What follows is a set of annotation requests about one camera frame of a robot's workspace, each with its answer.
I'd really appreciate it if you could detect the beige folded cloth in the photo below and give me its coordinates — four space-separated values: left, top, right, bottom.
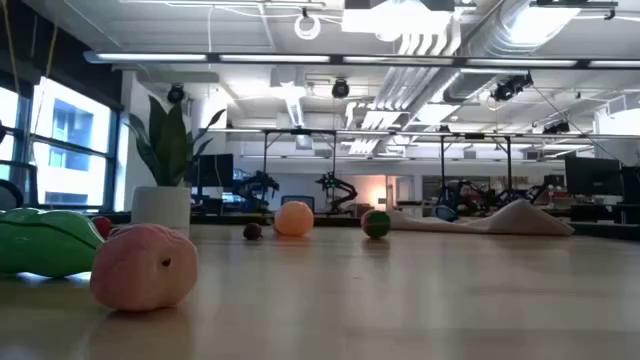
387 198 576 237

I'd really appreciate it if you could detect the black metal rig frame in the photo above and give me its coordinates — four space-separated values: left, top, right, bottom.
259 128 339 176
438 132 514 194

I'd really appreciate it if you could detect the white coiled cable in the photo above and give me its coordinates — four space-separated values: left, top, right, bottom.
293 13 322 41

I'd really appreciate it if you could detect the wide black computer monitor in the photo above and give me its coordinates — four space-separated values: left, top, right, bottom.
564 156 623 197

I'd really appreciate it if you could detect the pink wrinkled toy produce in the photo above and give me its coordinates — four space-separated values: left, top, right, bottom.
89 223 200 312

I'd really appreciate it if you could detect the snake plant in white pot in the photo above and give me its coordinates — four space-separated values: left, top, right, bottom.
125 94 227 237

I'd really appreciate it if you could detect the long linear light fixture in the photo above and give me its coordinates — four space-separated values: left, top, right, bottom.
83 49 640 70

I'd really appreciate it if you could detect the black chair armrest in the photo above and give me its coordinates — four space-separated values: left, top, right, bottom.
0 159 40 210

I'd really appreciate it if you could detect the silver ventilation duct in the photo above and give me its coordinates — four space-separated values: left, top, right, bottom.
442 0 581 104

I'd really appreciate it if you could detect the green toy pea pod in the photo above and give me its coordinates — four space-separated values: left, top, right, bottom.
0 207 105 279

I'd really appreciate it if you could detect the blue and white round object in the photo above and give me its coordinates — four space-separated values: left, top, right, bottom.
432 204 459 223

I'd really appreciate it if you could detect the orange toy peach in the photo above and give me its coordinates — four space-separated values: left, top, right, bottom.
274 200 315 238

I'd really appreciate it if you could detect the bright red toy cherry pair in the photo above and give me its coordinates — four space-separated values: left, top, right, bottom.
90 215 114 240

